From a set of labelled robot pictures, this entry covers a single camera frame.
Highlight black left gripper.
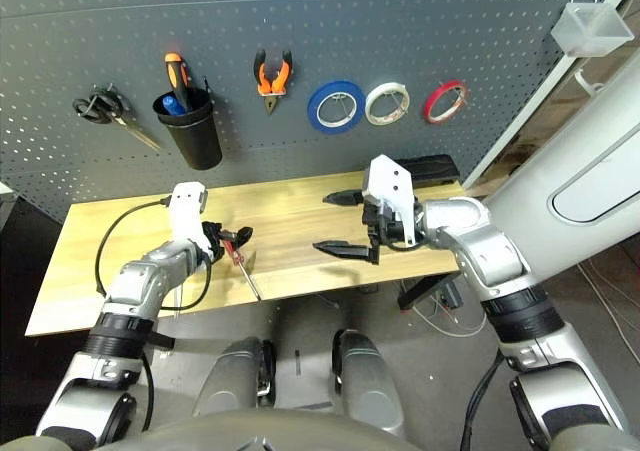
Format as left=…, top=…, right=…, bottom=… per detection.
left=203, top=220, right=254, bottom=263

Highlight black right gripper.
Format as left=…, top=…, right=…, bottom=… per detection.
left=312, top=190, right=407, bottom=265

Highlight red handled screwdriver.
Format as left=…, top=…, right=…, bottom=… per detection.
left=221, top=228, right=262, bottom=301

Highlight red tape roll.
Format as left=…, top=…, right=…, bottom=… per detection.
left=422, top=80, right=470, bottom=125

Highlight orange black pliers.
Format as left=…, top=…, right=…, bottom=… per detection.
left=252, top=48, right=294, bottom=116

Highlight dark grey pegboard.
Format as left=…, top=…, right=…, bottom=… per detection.
left=0, top=0, right=624, bottom=222

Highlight black plastic cup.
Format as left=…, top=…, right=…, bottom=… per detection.
left=152, top=88, right=224, bottom=171

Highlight black rectangular case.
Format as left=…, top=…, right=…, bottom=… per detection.
left=394, top=154, right=462, bottom=190

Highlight blue tape roll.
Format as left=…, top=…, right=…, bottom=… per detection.
left=307, top=78, right=366, bottom=136

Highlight white tape roll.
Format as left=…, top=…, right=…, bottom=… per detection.
left=364, top=81, right=411, bottom=126

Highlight black power adapter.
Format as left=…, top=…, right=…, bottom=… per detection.
left=439, top=283, right=462, bottom=310

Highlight silver robot left leg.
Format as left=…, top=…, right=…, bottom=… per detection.
left=192, top=336, right=277, bottom=417

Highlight silver robot leg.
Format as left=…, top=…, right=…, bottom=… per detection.
left=192, top=336, right=277, bottom=417
left=332, top=328, right=405, bottom=437

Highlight silver robot right leg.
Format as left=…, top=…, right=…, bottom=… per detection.
left=332, top=328, right=405, bottom=437

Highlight orange black screwdriver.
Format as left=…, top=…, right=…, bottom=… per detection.
left=163, top=52, right=194, bottom=113

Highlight grey robot torso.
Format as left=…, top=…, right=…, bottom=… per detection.
left=0, top=408, right=416, bottom=451

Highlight white plastic hook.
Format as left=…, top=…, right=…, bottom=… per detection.
left=574, top=68, right=606, bottom=95

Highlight translucent plastic bin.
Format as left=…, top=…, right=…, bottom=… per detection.
left=550, top=1, right=635, bottom=58

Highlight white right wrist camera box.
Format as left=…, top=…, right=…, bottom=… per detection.
left=360, top=154, right=417, bottom=247

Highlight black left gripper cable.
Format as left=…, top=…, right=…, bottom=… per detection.
left=159, top=258, right=214, bottom=312

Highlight white floor cable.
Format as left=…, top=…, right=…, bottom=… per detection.
left=409, top=290, right=489, bottom=340
left=574, top=260, right=640, bottom=372

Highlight black left camera cable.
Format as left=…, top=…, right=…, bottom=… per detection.
left=96, top=198, right=174, bottom=297

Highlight white pegboard frame post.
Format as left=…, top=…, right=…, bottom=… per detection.
left=462, top=0, right=640, bottom=187

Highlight black handled scissors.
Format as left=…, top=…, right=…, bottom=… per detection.
left=72, top=84, right=164, bottom=152

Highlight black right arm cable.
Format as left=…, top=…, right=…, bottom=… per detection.
left=459, top=350, right=504, bottom=451

